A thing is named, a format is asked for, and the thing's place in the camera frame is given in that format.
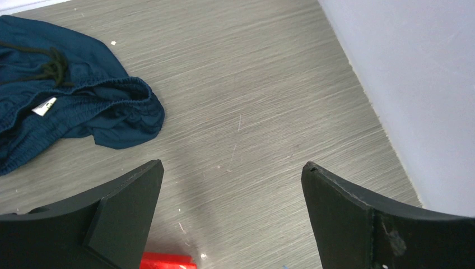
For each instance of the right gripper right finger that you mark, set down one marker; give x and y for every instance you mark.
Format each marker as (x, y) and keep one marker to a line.
(355, 227)

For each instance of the dark blue shorts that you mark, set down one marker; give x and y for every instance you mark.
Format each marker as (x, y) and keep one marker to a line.
(59, 83)

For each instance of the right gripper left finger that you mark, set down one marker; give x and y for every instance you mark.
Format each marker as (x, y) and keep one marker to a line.
(103, 227)

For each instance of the red plastic bin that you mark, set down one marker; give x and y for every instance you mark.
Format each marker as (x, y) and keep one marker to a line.
(166, 261)

